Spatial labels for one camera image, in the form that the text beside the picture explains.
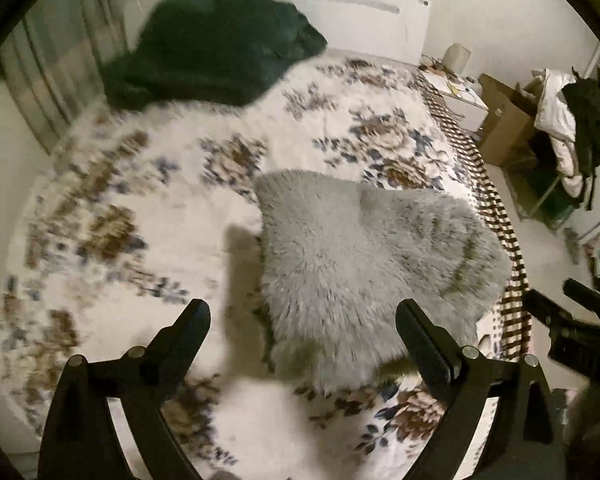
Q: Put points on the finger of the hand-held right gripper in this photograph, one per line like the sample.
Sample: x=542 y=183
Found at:
x=547 y=310
x=592 y=302

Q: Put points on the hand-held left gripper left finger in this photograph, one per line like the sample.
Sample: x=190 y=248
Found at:
x=192 y=325

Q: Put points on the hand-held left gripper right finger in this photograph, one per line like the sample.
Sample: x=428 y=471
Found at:
x=420 y=330

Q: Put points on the person's right forearm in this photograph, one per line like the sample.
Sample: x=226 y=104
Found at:
x=595 y=435

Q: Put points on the brown checkered bed sheet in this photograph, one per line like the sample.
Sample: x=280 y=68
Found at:
x=490 y=200

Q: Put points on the white floral blanket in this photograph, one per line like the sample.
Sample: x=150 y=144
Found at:
x=180 y=185

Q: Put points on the black garment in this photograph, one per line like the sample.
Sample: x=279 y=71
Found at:
x=587 y=120

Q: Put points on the white jacket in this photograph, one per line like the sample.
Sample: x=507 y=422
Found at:
x=555 y=115

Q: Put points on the cardboard box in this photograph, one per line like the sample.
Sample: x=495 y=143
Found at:
x=505 y=115

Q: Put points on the white nightstand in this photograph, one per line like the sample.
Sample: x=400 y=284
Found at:
x=462 y=102

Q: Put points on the white table lamp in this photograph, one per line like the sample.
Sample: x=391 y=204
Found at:
x=457 y=57

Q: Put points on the dark green cloth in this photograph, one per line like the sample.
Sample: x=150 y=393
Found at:
x=210 y=50

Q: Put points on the grey curtain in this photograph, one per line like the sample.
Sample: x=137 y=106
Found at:
x=55 y=60

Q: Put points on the white headboard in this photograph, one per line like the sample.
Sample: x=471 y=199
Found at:
x=360 y=20

